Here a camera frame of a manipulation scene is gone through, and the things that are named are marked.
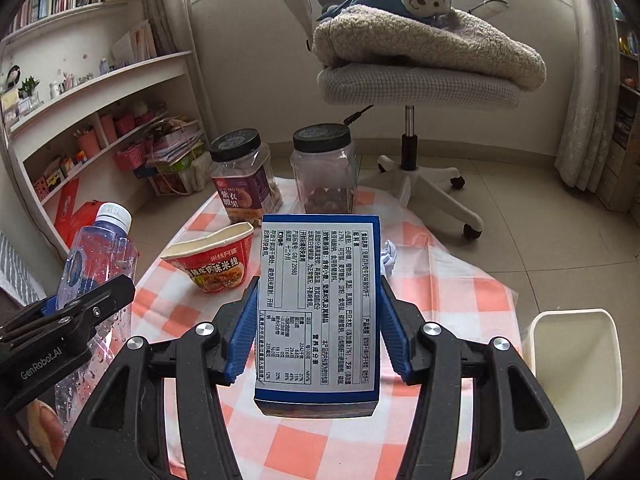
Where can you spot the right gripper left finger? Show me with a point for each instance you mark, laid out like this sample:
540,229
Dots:
120,432

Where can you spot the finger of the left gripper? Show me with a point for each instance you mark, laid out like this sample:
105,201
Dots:
78,319

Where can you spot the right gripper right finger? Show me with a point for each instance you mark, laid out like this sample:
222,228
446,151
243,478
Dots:
516,432

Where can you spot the clear plastic water bottle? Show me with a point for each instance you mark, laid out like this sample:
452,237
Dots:
100,252

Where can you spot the red instant noodle bowl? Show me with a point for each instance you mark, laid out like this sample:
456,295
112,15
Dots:
214,262

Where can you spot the blue white milk carton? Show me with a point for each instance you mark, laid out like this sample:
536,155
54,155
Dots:
317,343

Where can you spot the bluish paper ball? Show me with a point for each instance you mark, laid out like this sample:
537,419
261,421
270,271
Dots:
388,257

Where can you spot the white trash bin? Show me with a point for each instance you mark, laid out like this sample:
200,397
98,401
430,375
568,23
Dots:
575,356

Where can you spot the left hand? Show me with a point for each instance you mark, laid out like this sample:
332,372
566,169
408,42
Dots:
45,431

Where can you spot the white curved bookshelf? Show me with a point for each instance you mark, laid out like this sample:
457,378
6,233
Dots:
83,79

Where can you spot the cashew jar purple label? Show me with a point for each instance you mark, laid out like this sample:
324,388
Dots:
243,176

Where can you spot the wooden shelf unit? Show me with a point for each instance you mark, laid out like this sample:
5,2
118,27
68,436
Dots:
619,186

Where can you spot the beige right curtain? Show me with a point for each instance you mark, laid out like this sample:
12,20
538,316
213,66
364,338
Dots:
588,129

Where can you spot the beige curtain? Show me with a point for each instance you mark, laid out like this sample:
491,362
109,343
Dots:
588,129
172,29

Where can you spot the clear jar with nuts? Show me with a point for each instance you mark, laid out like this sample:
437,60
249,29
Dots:
324,168

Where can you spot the beige left curtain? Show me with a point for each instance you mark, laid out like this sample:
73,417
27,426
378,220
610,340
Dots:
172,29

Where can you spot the beige fleece blanket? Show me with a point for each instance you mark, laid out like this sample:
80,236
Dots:
456,41

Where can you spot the grey office chair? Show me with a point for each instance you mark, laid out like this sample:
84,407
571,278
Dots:
373,84

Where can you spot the blue monkey plush toy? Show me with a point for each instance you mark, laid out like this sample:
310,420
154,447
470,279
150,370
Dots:
421,10

